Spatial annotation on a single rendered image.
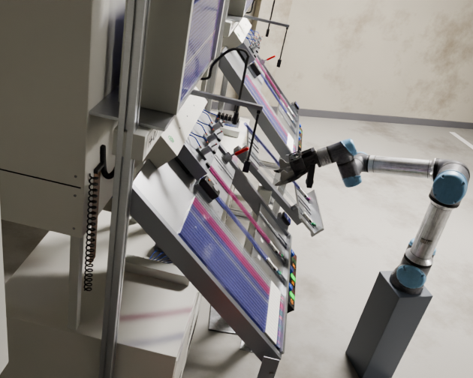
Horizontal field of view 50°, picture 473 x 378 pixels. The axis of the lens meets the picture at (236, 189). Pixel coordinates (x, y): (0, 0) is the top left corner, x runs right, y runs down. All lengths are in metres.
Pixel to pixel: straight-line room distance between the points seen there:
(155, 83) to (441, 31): 5.00
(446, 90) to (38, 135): 5.53
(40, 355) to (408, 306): 1.53
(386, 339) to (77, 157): 1.71
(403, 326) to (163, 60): 1.72
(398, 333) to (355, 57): 3.67
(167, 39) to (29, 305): 1.02
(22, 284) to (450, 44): 5.27
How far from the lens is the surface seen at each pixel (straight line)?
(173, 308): 1.86
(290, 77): 5.42
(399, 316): 2.46
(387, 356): 2.65
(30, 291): 1.91
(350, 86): 5.75
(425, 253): 2.17
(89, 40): 1.25
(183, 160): 1.64
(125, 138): 1.25
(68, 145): 1.37
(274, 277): 1.87
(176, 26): 1.29
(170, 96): 1.34
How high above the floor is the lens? 1.91
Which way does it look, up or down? 30 degrees down
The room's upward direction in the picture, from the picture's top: 12 degrees clockwise
